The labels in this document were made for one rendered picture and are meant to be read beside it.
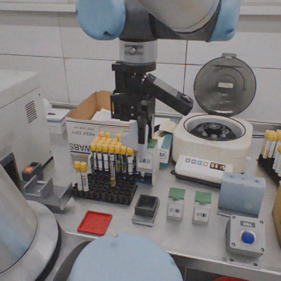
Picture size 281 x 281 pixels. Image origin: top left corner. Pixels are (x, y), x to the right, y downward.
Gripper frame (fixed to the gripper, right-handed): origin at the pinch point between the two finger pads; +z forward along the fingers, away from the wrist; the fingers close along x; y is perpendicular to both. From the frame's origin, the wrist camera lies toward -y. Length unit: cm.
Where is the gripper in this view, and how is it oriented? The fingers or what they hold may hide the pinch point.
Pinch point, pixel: (147, 150)
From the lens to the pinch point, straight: 64.2
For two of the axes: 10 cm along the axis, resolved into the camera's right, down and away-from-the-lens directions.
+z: 0.0, 8.8, 4.7
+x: -2.6, 4.6, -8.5
